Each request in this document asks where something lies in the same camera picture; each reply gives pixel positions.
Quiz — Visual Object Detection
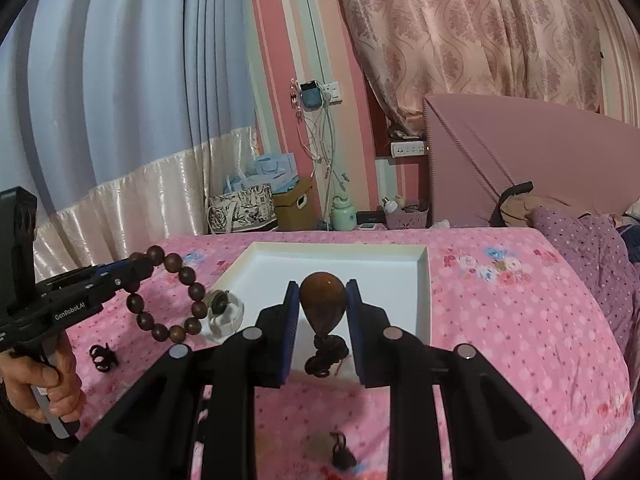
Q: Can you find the black hair claw clip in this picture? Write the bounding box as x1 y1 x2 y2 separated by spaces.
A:
89 342 119 374

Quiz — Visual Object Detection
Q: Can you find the dark blue patterned blanket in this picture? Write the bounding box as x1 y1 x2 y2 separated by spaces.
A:
615 222 640 266

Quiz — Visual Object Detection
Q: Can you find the bundle of charging cables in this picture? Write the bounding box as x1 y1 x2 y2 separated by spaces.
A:
289 79 352 192

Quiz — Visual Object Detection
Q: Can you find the pale jade pendant black cord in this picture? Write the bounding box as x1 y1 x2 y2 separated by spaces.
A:
305 431 357 472

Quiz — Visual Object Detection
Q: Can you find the pink floral bed sheet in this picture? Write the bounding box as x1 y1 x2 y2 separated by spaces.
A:
30 225 635 480

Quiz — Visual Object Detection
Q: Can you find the white shallow tray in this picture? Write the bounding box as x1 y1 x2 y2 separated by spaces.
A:
207 241 434 377

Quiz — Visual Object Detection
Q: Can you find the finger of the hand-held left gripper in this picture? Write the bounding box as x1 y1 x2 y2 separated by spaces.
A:
112 266 155 295
92 256 151 277

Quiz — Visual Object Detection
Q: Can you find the pink patterned curtain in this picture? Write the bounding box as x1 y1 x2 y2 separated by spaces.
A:
325 0 607 139

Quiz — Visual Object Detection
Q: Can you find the brown cardboard box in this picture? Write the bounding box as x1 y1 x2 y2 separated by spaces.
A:
272 177 319 232

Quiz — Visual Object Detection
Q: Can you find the blue and cream curtain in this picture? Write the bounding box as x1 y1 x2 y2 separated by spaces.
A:
0 0 262 281

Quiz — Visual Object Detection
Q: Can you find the wooden bead bracelet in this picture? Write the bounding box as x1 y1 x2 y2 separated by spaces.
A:
125 245 207 346

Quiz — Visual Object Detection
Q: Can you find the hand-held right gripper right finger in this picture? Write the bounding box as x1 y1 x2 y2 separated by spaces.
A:
344 279 587 480

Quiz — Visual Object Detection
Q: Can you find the pink ribbed headboard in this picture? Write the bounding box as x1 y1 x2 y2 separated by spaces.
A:
422 94 640 229

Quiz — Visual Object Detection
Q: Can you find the light blue paper bag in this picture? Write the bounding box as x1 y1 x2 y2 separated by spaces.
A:
225 152 301 196

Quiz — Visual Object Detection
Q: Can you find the purple dotted quilt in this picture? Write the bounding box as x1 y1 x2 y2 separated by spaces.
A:
530 205 640 357

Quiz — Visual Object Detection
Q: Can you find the black and white patterned bag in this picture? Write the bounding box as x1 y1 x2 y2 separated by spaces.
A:
207 182 279 235

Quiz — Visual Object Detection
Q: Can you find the pink plastic basket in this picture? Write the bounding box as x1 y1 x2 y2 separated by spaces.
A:
384 205 430 231

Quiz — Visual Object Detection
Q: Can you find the black strap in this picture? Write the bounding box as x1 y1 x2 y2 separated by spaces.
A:
489 181 535 226

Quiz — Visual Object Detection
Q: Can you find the brown wooden pendant with cord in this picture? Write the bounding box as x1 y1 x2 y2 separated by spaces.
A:
299 271 352 379

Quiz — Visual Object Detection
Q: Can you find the translucent ring with dark stone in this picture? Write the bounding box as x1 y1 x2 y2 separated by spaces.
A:
206 289 246 337

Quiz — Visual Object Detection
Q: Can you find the white power strip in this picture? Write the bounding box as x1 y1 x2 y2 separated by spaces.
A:
390 141 427 158

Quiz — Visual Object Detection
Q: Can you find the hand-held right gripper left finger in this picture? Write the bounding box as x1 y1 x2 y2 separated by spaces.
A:
57 280 302 480

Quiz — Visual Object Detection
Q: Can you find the person's left hand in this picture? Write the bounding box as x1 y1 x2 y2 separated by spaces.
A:
0 347 84 424

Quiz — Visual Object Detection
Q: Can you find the mint green bottle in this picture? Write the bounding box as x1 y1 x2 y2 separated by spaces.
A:
331 195 357 232

